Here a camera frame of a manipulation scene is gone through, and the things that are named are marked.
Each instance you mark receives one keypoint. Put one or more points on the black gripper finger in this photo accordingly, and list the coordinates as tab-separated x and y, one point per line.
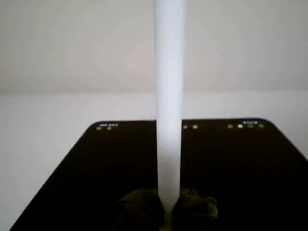
142	211
195	211

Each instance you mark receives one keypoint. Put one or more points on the white apple pencil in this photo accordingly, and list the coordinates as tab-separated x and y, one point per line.
169	96

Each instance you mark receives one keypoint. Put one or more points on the black ipad tablet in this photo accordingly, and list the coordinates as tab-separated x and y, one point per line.
240	173

